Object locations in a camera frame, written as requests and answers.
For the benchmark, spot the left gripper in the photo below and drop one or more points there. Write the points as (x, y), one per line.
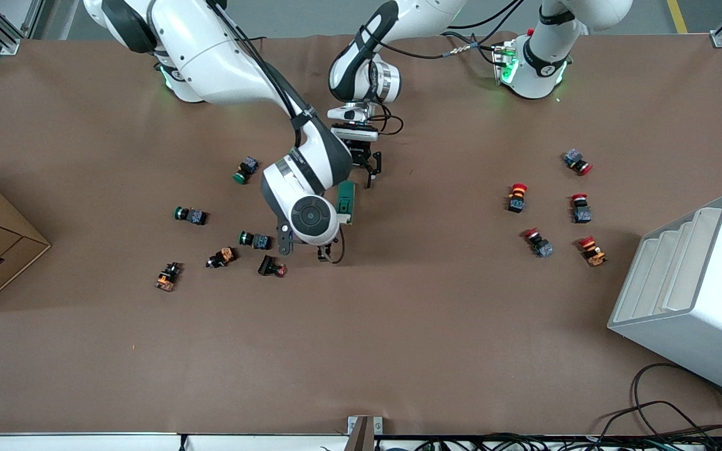
(360, 151)

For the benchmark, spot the green load switch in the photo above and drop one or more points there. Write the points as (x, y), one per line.
(348, 197)

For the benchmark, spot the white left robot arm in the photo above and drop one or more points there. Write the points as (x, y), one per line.
(543, 69)

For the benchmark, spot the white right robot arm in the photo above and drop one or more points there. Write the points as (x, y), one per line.
(210, 56)

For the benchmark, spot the green push button blue block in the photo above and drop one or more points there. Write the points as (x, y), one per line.
(247, 168)
(261, 241)
(195, 217)

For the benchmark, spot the black push button red block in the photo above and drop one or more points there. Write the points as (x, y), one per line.
(268, 266)

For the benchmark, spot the black push button orange block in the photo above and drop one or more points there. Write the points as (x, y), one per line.
(223, 256)
(167, 277)

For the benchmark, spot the brown paper table cover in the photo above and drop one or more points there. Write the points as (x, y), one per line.
(398, 313)

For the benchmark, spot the red emergency button blue block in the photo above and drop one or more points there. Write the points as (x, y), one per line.
(543, 247)
(581, 214)
(574, 158)

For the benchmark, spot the red emergency button orange block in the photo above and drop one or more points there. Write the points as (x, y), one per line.
(594, 255)

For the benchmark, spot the white slotted rack bin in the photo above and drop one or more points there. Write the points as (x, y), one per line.
(712, 338)

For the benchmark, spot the metal table edge bracket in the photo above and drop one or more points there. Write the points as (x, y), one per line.
(353, 426)

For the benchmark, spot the white table edge rail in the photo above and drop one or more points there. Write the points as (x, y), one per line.
(85, 443)

